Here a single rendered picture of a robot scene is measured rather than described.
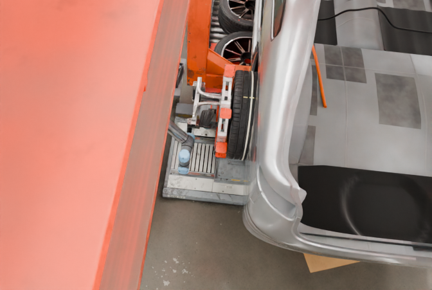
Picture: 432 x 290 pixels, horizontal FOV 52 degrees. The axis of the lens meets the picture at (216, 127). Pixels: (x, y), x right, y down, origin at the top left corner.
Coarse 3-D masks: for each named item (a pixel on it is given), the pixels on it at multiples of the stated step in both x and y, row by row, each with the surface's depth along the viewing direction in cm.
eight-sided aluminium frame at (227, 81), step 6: (228, 78) 310; (222, 84) 310; (228, 84) 310; (222, 90) 304; (228, 90) 307; (222, 96) 301; (228, 96) 301; (222, 102) 298; (228, 102) 299; (222, 132) 302; (222, 138) 342
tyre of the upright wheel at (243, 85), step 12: (240, 72) 312; (240, 84) 300; (240, 96) 296; (240, 108) 294; (252, 108) 294; (240, 120) 295; (252, 120) 295; (240, 132) 296; (228, 144) 307; (240, 144) 301; (228, 156) 316; (240, 156) 314
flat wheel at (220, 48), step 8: (240, 32) 421; (248, 32) 422; (224, 40) 414; (232, 40) 415; (240, 40) 420; (248, 40) 421; (216, 48) 408; (224, 48) 409; (232, 48) 424; (240, 48) 414; (248, 48) 413; (224, 56) 421; (240, 56) 408; (248, 56) 413; (240, 64) 402; (248, 64) 403
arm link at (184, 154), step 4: (184, 148) 292; (188, 148) 293; (180, 152) 288; (184, 152) 288; (188, 152) 289; (180, 156) 287; (184, 156) 287; (188, 156) 287; (180, 160) 289; (184, 160) 288; (188, 160) 291; (180, 164) 294; (184, 164) 292; (188, 164) 295
